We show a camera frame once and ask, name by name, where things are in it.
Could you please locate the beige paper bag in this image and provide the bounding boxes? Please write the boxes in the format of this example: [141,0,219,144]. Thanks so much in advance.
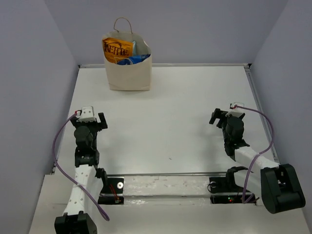
[102,17,152,91]

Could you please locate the blue potato chips bag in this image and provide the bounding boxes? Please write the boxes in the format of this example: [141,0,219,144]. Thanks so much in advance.
[116,54,151,65]

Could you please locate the orange Kettle chips bag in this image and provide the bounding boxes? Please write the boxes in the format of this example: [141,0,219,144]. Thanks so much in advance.
[102,38,134,64]

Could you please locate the light blue brown snack bag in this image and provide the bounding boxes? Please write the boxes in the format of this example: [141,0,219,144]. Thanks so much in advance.
[132,40,137,56]

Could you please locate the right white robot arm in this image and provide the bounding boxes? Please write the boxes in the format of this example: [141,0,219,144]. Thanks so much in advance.
[207,105,306,214]

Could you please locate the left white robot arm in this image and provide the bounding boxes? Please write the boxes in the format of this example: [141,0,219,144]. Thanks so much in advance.
[52,106,110,234]

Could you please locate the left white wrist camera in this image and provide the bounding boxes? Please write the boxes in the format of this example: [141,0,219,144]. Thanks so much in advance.
[75,106,97,122]

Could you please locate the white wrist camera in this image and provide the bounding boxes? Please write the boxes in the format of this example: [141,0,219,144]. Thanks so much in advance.
[225,102,245,117]
[75,106,97,122]

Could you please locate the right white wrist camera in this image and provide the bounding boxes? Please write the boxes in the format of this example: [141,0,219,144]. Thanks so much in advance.
[225,102,245,117]

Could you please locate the silver metal rail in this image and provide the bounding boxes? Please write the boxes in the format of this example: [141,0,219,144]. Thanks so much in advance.
[108,172,226,177]

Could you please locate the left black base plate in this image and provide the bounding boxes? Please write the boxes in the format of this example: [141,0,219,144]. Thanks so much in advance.
[98,176,124,205]

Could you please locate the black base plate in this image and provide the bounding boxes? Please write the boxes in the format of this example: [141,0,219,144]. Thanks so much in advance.
[98,176,124,205]
[207,176,243,204]

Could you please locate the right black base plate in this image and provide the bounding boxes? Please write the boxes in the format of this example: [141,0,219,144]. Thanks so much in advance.
[207,176,243,204]

